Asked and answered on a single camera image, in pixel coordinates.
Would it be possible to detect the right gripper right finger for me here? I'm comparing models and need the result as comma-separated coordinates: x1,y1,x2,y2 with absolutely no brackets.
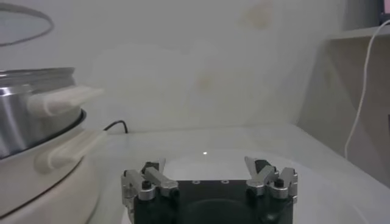
244,156,299,203

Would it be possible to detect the steel steamer basket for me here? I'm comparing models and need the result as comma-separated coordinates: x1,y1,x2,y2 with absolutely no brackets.
0,67,105,159

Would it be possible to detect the white round plate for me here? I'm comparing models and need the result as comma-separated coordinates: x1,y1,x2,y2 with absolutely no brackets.
121,148,390,224

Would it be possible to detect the black pot power cord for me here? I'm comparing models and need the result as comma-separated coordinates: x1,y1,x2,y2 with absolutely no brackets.
103,119,129,135

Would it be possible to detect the cream electric cooking pot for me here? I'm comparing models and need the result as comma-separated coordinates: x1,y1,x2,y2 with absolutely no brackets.
0,109,108,224

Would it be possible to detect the glass pot lid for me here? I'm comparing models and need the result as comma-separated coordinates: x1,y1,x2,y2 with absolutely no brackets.
0,2,55,48

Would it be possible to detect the white charging cable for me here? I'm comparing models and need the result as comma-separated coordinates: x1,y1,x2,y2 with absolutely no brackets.
344,19,390,161

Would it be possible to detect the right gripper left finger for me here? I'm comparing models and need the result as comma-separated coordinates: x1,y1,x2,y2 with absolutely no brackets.
121,157,179,202

